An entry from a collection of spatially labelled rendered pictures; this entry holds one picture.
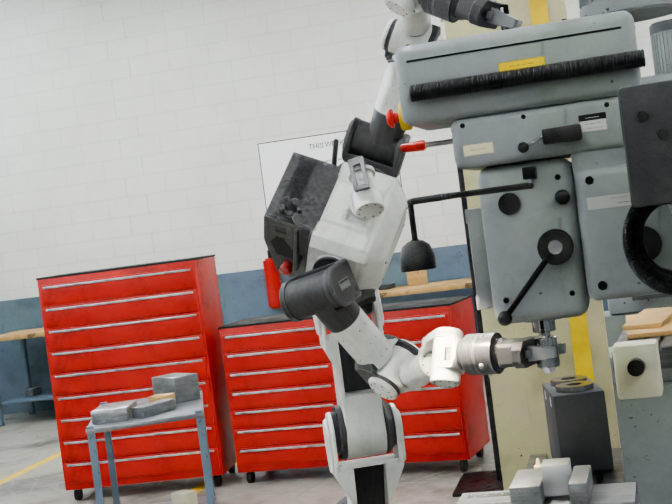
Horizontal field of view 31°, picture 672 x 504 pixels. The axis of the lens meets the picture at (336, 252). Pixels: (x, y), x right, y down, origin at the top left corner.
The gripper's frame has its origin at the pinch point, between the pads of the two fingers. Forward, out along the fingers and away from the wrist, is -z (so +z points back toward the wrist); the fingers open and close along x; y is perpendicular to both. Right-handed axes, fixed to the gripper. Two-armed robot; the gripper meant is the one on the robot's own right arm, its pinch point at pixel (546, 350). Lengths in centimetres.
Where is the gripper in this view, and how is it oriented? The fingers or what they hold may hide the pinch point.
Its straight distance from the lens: 251.8
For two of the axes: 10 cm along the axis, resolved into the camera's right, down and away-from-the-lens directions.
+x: 5.2, -0.9, 8.5
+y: 1.2, 9.9, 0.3
